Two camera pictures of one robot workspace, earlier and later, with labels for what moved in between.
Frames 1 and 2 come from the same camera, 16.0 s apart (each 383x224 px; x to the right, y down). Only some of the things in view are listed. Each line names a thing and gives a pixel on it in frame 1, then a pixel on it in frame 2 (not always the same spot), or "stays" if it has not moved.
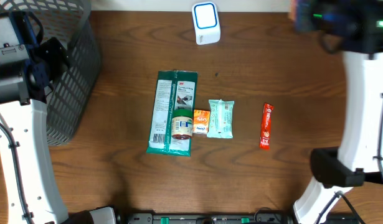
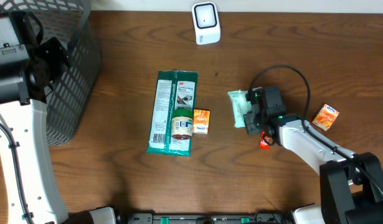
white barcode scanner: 207,22 stays
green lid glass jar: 182,124 stays
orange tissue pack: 293,9 -> 326,117
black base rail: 229,218 stays
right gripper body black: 334,19 -> 255,122
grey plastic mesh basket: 70,103 stays
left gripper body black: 47,65 stays
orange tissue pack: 200,121 stays
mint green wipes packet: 220,119 -> 240,106
